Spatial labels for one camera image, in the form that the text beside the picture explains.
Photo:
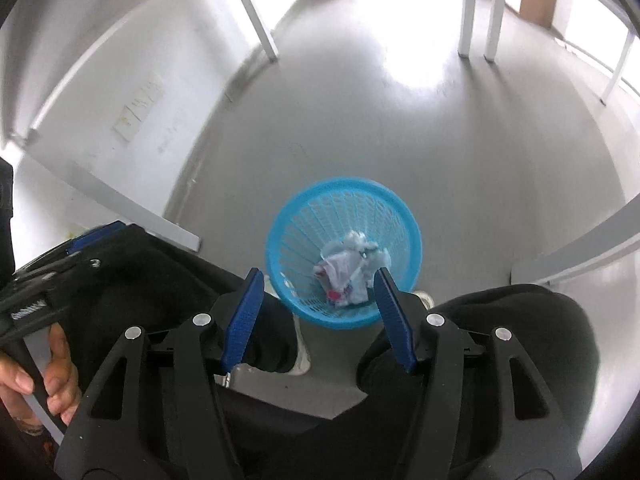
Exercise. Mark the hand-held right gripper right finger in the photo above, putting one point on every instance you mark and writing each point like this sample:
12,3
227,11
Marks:
395,320

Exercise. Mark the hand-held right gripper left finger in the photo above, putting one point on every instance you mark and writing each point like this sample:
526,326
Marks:
242,320

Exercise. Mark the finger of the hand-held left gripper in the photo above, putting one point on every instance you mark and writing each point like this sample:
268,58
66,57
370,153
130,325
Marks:
91,263
97,236

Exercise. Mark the silver foil snack wrapper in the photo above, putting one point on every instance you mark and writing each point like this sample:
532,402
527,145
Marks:
340,294

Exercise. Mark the white plastic wrapper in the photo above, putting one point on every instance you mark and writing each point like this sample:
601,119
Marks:
350,260

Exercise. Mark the blue plastic mesh basket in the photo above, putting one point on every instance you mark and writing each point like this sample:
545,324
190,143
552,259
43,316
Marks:
320,195

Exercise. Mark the person's left hand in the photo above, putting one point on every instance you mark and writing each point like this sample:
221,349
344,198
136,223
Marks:
62,370

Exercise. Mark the white shoe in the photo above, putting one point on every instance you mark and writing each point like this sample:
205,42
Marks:
425,301
300,355

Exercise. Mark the white table panel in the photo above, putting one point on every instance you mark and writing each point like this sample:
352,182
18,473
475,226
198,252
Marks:
150,217

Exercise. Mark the black pants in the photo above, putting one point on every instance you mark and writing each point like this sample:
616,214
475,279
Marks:
175,285

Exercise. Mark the white table leg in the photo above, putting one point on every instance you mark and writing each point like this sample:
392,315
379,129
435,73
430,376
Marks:
467,10
252,15
617,67
495,10

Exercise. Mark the white wall socket panel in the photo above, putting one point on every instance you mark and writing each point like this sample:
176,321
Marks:
140,107

